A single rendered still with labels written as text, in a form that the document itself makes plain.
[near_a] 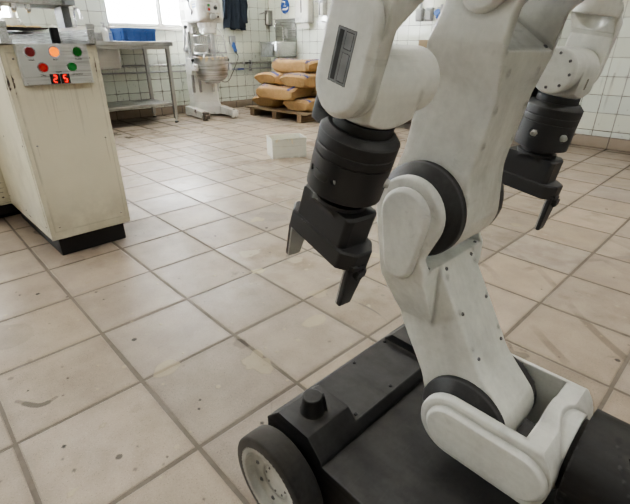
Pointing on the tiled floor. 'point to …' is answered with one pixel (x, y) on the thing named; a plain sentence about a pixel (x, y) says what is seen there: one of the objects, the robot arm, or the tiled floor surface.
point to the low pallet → (281, 113)
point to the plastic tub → (286, 145)
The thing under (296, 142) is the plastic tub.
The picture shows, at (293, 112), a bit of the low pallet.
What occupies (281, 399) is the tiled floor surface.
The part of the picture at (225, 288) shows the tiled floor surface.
